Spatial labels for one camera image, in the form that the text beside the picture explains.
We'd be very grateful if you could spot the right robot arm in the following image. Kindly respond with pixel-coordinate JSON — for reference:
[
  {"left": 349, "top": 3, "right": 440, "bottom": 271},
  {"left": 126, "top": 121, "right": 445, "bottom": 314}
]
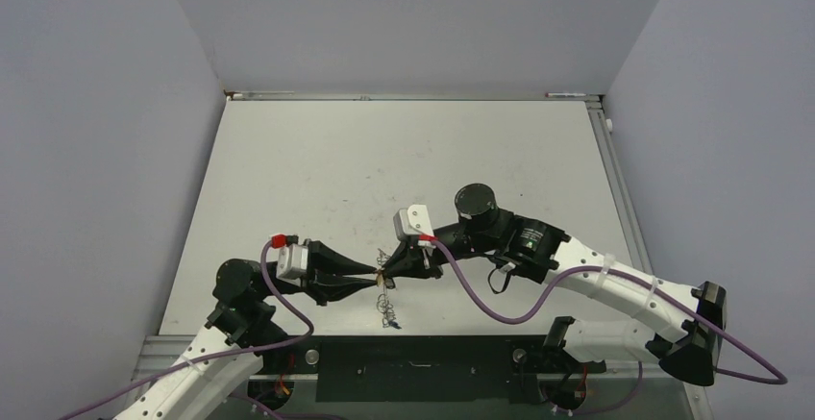
[{"left": 380, "top": 183, "right": 727, "bottom": 386}]

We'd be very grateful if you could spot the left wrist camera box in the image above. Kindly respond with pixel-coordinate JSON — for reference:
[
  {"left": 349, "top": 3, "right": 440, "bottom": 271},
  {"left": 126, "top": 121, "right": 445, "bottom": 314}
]
[{"left": 271, "top": 235, "right": 309, "bottom": 283}]

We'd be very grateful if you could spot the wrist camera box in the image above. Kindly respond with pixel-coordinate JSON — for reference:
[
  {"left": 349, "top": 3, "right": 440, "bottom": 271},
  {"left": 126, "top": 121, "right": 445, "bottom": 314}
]
[
  {"left": 271, "top": 235, "right": 309, "bottom": 283},
  {"left": 394, "top": 204, "right": 435, "bottom": 250}
]

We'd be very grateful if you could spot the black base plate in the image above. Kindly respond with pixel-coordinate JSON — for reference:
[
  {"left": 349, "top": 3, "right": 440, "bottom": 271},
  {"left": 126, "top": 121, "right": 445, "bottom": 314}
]
[{"left": 251, "top": 366, "right": 597, "bottom": 404}]

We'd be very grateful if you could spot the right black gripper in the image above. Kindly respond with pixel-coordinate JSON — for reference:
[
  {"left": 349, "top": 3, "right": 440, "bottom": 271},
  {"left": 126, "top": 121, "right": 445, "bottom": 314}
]
[{"left": 382, "top": 222, "right": 496, "bottom": 279}]

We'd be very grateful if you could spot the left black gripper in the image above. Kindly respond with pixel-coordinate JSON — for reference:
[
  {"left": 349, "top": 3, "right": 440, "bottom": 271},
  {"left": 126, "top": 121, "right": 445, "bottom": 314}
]
[{"left": 261, "top": 237, "right": 378, "bottom": 305}]

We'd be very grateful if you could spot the aluminium frame rail front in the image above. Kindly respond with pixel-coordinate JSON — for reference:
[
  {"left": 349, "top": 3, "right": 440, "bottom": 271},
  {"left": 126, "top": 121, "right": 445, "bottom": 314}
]
[{"left": 130, "top": 333, "right": 706, "bottom": 381}]

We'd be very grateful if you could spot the aluminium frame rail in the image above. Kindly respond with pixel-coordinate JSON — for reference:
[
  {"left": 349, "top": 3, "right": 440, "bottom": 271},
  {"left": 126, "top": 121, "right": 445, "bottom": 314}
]
[
  {"left": 585, "top": 96, "right": 653, "bottom": 273},
  {"left": 224, "top": 91, "right": 603, "bottom": 103},
  {"left": 130, "top": 333, "right": 706, "bottom": 381}
]

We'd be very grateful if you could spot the aluminium frame rail back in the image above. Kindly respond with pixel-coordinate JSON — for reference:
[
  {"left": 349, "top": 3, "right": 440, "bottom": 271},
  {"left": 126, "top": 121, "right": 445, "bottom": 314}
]
[{"left": 224, "top": 91, "right": 603, "bottom": 103}]

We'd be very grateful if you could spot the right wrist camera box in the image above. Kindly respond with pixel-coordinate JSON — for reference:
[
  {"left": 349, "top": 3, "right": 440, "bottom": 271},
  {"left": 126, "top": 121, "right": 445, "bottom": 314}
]
[{"left": 394, "top": 204, "right": 435, "bottom": 250}]

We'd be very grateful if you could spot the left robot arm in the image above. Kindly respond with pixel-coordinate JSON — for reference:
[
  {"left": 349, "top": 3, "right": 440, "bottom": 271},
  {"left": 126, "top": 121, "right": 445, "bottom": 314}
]
[{"left": 116, "top": 235, "right": 377, "bottom": 419}]

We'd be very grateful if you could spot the red white marker pen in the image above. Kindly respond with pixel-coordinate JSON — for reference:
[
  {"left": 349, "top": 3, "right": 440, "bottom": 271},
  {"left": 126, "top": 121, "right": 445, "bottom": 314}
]
[{"left": 545, "top": 92, "right": 588, "bottom": 99}]

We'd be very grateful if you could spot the aluminium frame rail right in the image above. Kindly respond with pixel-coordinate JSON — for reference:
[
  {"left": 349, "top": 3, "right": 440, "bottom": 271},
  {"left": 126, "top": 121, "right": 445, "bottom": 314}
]
[{"left": 585, "top": 96, "right": 653, "bottom": 273}]

